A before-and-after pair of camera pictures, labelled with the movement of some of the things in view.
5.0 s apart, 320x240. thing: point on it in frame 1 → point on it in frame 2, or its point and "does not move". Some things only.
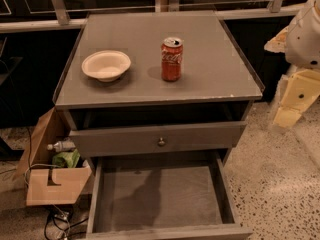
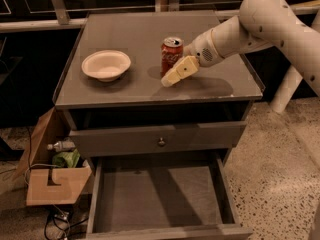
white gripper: (304, 39) → (201, 51)
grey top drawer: (145, 139) does not move
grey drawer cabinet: (159, 148) does not move
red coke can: (171, 59) does not move
